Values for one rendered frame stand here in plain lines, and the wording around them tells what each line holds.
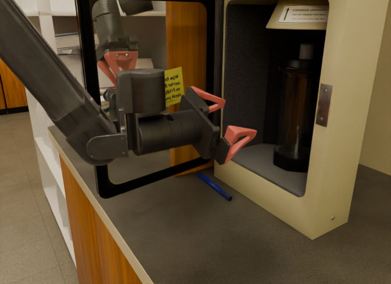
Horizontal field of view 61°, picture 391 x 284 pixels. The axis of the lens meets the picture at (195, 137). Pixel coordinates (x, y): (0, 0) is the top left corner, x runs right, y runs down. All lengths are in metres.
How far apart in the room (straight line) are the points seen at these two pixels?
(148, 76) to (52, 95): 0.13
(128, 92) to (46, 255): 1.86
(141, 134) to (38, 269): 1.77
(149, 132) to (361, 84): 0.37
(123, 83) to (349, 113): 0.38
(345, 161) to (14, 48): 0.56
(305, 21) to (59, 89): 0.43
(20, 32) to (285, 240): 0.55
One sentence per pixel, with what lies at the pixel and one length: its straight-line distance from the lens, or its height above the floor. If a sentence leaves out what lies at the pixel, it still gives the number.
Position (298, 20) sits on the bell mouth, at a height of 1.33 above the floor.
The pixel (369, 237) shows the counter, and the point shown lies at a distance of 0.74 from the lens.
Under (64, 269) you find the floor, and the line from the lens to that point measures 2.13.
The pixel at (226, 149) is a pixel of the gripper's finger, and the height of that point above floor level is 1.14.
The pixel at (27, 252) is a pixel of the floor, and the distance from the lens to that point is 2.34.
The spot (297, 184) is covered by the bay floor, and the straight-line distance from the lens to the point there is 0.71.
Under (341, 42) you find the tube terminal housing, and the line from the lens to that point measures 0.57.
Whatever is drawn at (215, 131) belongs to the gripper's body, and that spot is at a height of 1.17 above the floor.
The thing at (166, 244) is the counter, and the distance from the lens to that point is 0.65.
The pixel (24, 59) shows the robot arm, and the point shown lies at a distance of 0.47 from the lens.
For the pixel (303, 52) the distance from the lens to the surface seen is 0.73.
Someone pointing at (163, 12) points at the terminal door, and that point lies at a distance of 0.68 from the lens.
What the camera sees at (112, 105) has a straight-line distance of 0.63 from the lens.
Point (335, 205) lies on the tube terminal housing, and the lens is 0.70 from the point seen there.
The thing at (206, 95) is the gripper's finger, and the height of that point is 1.20.
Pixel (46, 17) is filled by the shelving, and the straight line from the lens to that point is 1.50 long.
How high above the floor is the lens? 1.34
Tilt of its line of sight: 20 degrees down
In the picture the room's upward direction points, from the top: straight up
